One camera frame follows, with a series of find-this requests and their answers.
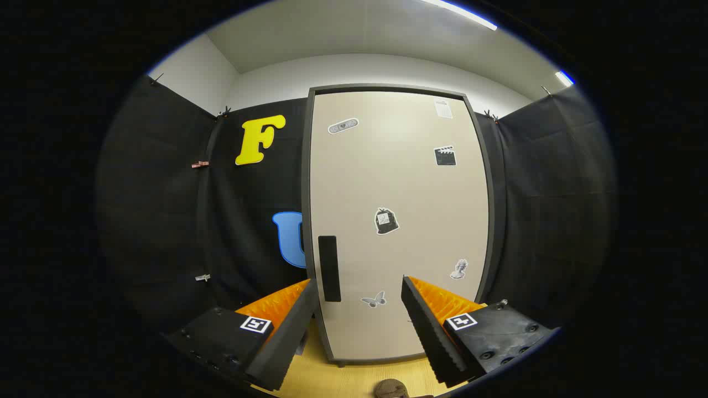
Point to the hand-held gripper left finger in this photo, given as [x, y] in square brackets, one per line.
[287, 342]

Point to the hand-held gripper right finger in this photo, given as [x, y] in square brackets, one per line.
[434, 337]

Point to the brown fuzzy shoe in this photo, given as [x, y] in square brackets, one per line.
[390, 389]

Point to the beige shoe cabinet door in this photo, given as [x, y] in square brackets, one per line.
[398, 182]

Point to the grey shoe cabinet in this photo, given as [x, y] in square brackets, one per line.
[306, 166]

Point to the black backdrop cloth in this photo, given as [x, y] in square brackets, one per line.
[553, 210]

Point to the pink clothespin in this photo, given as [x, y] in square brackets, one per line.
[200, 164]

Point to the small ceiling light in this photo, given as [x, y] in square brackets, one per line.
[564, 78]

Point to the long ceiling light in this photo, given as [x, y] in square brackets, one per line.
[464, 14]

